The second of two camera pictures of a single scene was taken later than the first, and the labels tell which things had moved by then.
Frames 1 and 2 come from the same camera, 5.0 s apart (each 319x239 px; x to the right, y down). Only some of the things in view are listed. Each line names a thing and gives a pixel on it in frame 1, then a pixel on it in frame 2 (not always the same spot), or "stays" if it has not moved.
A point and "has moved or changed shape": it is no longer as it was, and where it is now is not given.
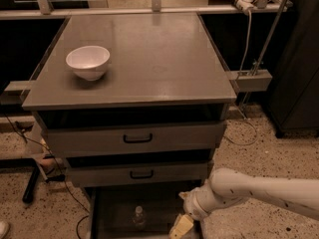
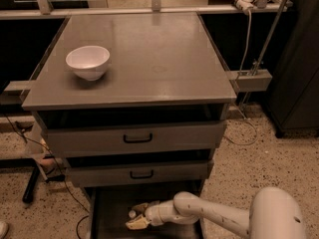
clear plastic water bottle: (139, 219) has moved or changed shape
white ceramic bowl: (89, 62) stays
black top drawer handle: (138, 141) stays
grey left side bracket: (16, 93) stays
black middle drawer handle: (142, 177) stays
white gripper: (194, 203) -> (155, 214)
